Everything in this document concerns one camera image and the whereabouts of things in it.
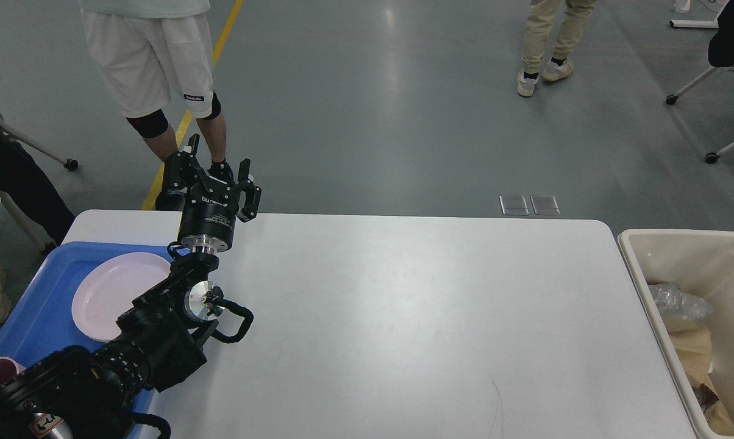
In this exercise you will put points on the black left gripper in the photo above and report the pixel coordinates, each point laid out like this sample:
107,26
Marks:
211,205

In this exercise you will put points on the pink plastic plate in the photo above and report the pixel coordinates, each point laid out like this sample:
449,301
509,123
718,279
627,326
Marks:
108,290

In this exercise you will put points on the silver foil bag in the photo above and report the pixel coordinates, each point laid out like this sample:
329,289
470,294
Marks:
680,311

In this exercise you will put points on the brown paper bag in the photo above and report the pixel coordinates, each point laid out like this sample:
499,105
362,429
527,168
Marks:
694,348

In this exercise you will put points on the crushed red soda can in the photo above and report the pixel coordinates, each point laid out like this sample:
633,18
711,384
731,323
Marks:
705,397

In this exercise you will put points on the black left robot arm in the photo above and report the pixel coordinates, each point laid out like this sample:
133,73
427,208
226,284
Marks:
74,393

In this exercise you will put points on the person in white shorts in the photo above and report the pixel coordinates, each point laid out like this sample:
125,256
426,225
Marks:
144,51

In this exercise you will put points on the white folding table leg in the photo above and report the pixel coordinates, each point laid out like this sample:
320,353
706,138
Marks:
12,218

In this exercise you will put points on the blue plastic tray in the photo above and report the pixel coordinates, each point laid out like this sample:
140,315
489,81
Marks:
42,323

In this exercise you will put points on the metal floor plate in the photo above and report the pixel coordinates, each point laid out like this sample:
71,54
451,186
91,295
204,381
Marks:
514,205
545,205

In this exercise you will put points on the beige plastic bin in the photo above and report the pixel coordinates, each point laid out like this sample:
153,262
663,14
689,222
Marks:
701,263

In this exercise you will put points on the person in black at right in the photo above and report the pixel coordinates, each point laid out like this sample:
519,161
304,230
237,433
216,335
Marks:
720,52

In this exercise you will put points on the grey office chair frame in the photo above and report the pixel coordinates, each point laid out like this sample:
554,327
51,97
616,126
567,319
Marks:
19,134

